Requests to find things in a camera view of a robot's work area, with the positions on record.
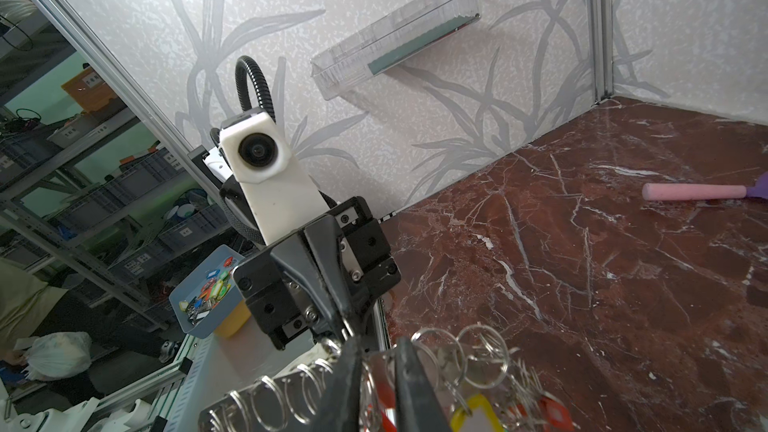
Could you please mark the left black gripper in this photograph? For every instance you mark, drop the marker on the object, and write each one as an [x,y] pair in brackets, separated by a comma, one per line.
[324,278]

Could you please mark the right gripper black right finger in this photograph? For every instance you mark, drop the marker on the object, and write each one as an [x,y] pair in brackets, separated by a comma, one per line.
[416,406]

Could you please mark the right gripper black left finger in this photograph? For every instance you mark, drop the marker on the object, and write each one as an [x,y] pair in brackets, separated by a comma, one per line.
[339,409]

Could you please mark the yellow key tag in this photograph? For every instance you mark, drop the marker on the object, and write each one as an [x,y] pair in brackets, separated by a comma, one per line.
[477,415]

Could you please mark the small red key tag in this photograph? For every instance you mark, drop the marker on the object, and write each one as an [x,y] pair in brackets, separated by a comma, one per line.
[555,415]

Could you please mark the purple pink toy spatula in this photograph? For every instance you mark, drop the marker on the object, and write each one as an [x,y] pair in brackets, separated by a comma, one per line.
[694,192]

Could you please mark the clear plastic wall tray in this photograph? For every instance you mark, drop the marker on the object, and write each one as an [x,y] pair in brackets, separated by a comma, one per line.
[389,41]

